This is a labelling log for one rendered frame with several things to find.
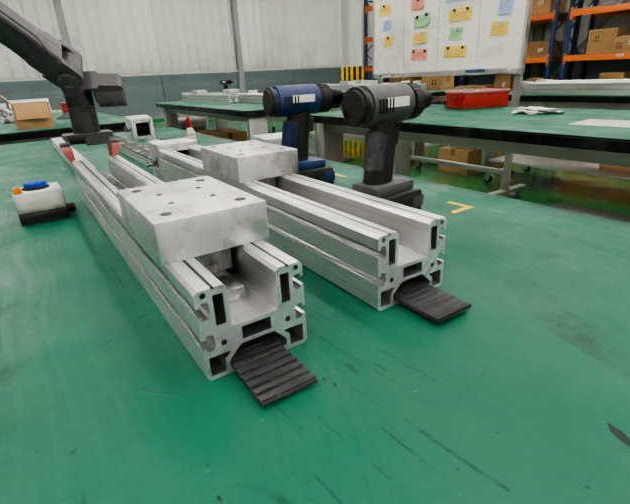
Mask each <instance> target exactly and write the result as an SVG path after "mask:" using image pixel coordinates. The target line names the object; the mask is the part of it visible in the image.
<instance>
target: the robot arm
mask: <svg viewBox="0 0 630 504"><path fill-rule="evenodd" d="M0 43H1V44H3V45H4V46H6V47H7V48H8V49H10V50H11V51H13V52H14V53H16V54H17V55H18V56H19V57H21V58H22V59H23V60H25V62H26V63H27V64H28V65H29V66H31V67H32V68H34V69H35V70H37V71H38V72H40V73H41V74H42V77H43V78H45V79H47V80H48V81H50V82H51V83H53V84H54V85H56V86H57V87H59V88H61V89H62V92H63V94H64V98H65V102H66V106H67V110H68V114H69V118H70V122H71V126H72V131H73V133H64V134H61V135H62V138H63V140H64V141H65V142H66V143H59V147H60V149H61V150H62V152H63V153H64V154H65V156H66V157H67V159H68V160H69V161H70V163H71V164H72V161H75V156H74V153H73V149H72V148H71V145H77V144H86V145H87V146H89V145H98V144H107V146H108V151H109V155H110V156H114V155H118V153H119V150H120V146H121V143H120V140H119V139H117V138H112V139H110V138H109V137H114V134H113V131H112V130H109V129H105V130H100V126H99V121H98V117H97V113H96V108H95V107H91V106H95V104H94V99H93V95H92V91H93V93H94V97H95V100H96V103H99V106H100V107H116V106H128V101H127V95H126V90H125V86H124V82H123V80H122V77H121V75H119V74H110V73H97V72H96V71H83V62H82V56H81V54H80V53H79V52H78V51H77V50H75V49H74V48H73V47H72V46H70V45H69V44H68V43H66V42H65V41H64V40H62V39H60V40H57V39H56V38H55V37H53V36H52V35H51V34H49V33H48V32H45V31H43V30H41V29H39V28H38V27H36V26H35V25H33V24H32V23H30V22H29V21H27V20H26V19H24V18H23V17H22V16H20V15H19V14H17V13H16V12H15V11H13V10H12V9H11V8H9V7H8V6H7V5H5V4H4V3H3V2H1V1H0ZM68 141H69V142H68Z"/></svg>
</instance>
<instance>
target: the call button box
mask: <svg viewBox="0 0 630 504"><path fill-rule="evenodd" d="M20 188H21V189H22V192H23V193H22V194H18V195H13V192H12V198H13V201H14V204H15V207H16V210H17V213H18V215H19V220H20V223H21V226H29V225H34V224H39V223H45V222H50V221H55V220H61V219H66V218H69V214H68V212H72V211H76V207H75V203H74V202H71V203H65V200H64V196H63V193H62V189H61V188H60V186H59V184H58V183H57V182H51V183H47V185H45V186H41V187H36V188H23V187H20Z"/></svg>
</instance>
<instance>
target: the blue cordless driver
mask: <svg viewBox="0 0 630 504"><path fill-rule="evenodd" d="M343 97H344V95H343V92H342V91H341V90H339V89H334V88H330V86H328V84H317V85H316V84H299V85H283V86H273V87H267V88H266V89H265V91H264V92H263V98H262V100H263V108H264V111H265V113H266V114H267V115H268V116H269V117H287V119H286V121H284V122H283V125H282V140H281V146H286V147H291V148H296V149H297V152H298V169H299V172H298V173H295V174H299V175H302V176H306V177H309V178H313V179H316V180H319V181H323V182H326V183H330V184H333V185H334V182H333V180H335V171H333V168H332V167H331V166H327V165H326V164H325V159H323V158H319V157H316V156H308V153H309V136H310V132H312V131H313V122H314V118H313V117H311V114H317V113H322V112H329V110H330V109H331V108H332V107H334V106H337V105H339V104H341V103H342V101H343Z"/></svg>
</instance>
